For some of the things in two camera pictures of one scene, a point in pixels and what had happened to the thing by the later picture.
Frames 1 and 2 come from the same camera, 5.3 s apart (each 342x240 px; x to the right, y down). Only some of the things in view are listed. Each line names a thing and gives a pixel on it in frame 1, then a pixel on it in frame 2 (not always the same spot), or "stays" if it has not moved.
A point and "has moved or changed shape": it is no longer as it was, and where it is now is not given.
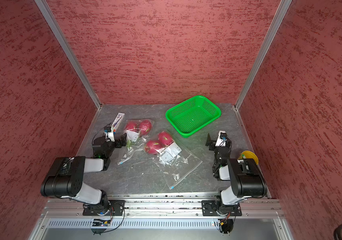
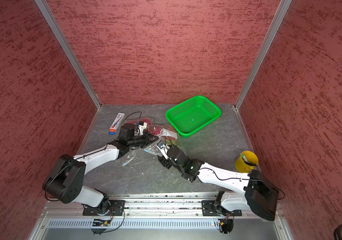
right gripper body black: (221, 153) -> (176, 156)
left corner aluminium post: (46, 11) stays
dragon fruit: (150, 145) -> (155, 130)
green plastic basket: (190, 116) stays
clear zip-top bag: (176, 162) has moved or changed shape
